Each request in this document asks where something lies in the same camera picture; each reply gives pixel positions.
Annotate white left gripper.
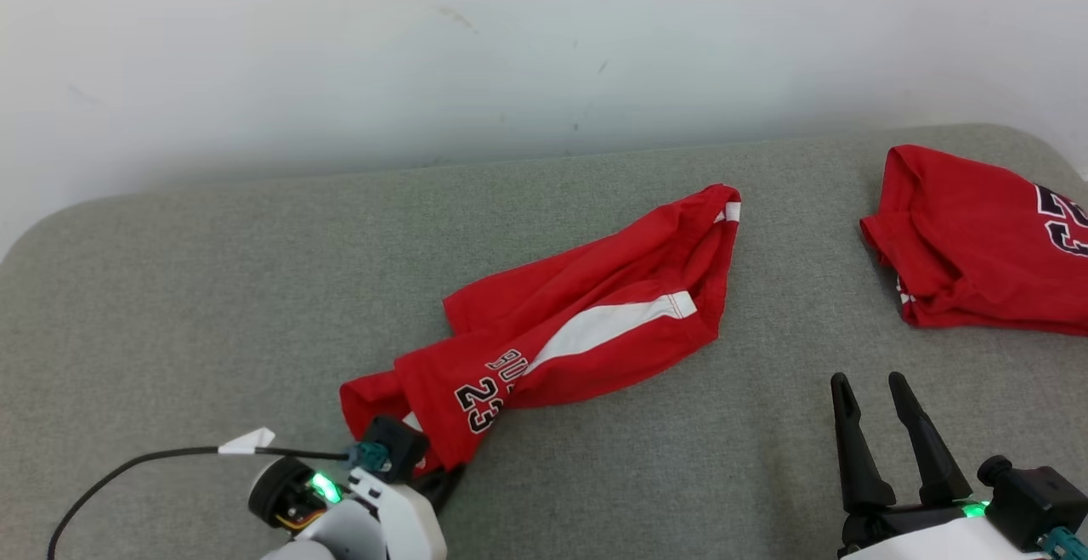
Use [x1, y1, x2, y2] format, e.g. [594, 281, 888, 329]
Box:
[340, 461, 468, 560]

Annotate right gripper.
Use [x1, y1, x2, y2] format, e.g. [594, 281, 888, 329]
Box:
[830, 371, 1046, 560]

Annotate white paper cable label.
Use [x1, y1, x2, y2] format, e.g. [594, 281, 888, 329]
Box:
[217, 427, 276, 456]

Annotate red shorts with white stripe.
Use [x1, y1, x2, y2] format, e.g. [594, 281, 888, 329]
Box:
[339, 183, 743, 472]

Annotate grey fabric sofa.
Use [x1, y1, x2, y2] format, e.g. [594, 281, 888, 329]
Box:
[0, 124, 1088, 560]

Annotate red shirt with white sleeves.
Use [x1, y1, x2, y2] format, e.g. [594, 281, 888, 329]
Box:
[859, 144, 1088, 337]

